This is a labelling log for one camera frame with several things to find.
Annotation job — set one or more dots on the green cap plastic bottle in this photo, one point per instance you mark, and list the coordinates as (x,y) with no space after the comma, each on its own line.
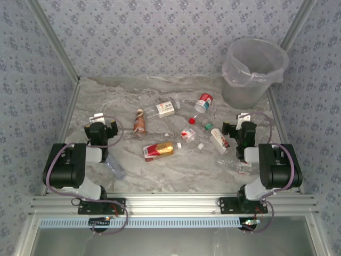
(219,138)

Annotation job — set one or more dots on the clear bottle small red label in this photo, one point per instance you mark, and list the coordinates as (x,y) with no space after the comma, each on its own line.
(243,168)

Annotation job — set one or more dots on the crushed clear unlabelled bottle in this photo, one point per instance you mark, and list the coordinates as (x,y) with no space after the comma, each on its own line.
(117,169)

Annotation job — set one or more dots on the brown drink bottle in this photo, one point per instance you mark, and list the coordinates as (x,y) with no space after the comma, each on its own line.
(139,125)

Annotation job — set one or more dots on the bottle red white teal label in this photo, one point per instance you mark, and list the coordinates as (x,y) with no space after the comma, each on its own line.
(204,100)

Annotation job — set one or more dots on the clear bottle red cap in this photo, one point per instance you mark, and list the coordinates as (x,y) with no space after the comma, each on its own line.
(191,120)

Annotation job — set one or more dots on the white cap bottle red-white label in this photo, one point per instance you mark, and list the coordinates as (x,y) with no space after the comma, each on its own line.
(187,134)

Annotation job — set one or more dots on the bottle red gold label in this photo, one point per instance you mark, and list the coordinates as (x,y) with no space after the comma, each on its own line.
(157,151)

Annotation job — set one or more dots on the clear bottle white printed label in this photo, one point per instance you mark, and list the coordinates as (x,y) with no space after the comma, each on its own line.
(165,108)

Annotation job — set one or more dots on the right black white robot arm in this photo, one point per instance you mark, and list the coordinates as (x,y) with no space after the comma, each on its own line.
(279,170)

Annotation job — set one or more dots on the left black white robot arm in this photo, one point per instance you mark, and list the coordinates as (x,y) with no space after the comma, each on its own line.
(64,170)

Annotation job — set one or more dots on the grey metal mesh bin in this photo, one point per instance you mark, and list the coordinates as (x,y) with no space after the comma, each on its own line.
(239,96)

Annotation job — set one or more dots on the clear plastic bin liner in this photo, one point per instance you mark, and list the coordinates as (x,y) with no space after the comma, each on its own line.
(266,77)

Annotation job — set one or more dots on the left black controller board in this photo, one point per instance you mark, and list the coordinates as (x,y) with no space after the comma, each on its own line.
(98,222)

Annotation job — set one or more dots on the black controller board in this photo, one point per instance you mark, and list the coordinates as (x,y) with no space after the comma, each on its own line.
(98,222)
(249,224)

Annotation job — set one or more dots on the right black controller board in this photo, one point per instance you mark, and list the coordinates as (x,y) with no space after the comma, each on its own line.
(249,224)

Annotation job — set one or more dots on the right white camera connector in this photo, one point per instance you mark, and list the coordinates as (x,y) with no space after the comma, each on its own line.
(243,116)

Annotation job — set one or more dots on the white camera connector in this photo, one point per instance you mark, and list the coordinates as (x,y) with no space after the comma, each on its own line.
(97,117)
(243,116)

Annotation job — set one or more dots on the left white camera connector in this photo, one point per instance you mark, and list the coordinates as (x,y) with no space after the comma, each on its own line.
(97,117)

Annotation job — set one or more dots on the aluminium table side rail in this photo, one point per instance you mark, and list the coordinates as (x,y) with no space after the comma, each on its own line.
(68,114)
(274,109)

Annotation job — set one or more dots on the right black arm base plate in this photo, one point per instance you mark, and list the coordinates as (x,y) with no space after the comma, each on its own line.
(226,205)

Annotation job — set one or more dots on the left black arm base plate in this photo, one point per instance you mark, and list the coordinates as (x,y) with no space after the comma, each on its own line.
(117,206)

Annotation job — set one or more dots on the aluminium front mounting rail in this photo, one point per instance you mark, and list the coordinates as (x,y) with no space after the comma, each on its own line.
(170,204)

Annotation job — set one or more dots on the aluminium frame post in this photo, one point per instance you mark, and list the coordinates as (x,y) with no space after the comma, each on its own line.
(53,40)
(298,24)

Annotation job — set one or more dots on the aluminium lower frame rail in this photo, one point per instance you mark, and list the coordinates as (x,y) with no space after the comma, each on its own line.
(26,234)
(318,234)

